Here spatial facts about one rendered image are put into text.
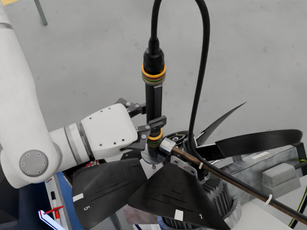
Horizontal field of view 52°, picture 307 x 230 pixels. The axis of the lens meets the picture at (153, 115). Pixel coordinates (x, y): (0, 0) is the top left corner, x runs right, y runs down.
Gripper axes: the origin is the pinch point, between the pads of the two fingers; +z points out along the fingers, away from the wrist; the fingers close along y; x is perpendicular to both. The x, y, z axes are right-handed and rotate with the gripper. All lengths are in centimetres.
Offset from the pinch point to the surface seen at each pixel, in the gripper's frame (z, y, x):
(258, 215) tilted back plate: 23, 24, -37
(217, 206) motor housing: 12.6, 17.7, -33.3
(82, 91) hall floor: -9, -128, -151
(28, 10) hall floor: -28, -243, -151
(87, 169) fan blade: -18.9, -9.7, -36.4
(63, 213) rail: -34, -9, -64
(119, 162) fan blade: -9.0, -6.7, -33.3
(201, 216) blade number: 1.7, 21.9, -10.4
